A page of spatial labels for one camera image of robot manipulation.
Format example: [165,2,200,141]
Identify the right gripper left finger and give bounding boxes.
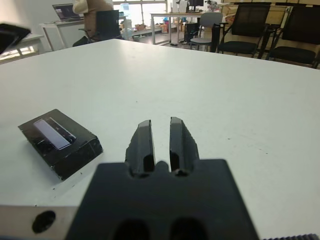
[124,119,157,177]

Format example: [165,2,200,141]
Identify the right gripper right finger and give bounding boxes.
[168,116,201,175]

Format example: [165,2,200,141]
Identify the black box lid silver print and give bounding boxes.
[17,108,104,181]

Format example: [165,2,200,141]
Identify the black computer tower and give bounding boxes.
[184,22,200,43]

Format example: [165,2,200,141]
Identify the grey plastic chair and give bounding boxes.
[189,11,224,52]

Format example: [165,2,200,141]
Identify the black office chair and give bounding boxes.
[78,9,124,43]

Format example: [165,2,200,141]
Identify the wood top office desk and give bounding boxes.
[149,11,204,46]

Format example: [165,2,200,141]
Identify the white office desk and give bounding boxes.
[39,19,87,53]

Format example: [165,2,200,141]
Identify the large bright window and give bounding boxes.
[111,0,174,26]

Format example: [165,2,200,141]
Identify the blue water dispenser bottle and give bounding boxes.
[119,2,131,17]

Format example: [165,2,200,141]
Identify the black computer monitor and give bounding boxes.
[187,0,205,13]

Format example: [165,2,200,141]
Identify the black mesh back chair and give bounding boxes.
[265,2,320,70]
[211,1,273,60]

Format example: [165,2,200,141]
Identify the seated person beige top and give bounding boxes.
[72,0,114,47]

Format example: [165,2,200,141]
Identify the white side table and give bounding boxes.
[0,33,45,62]

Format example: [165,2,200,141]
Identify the open dark laptop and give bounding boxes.
[51,3,85,22]

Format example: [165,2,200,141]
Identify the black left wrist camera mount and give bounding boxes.
[0,23,33,55]

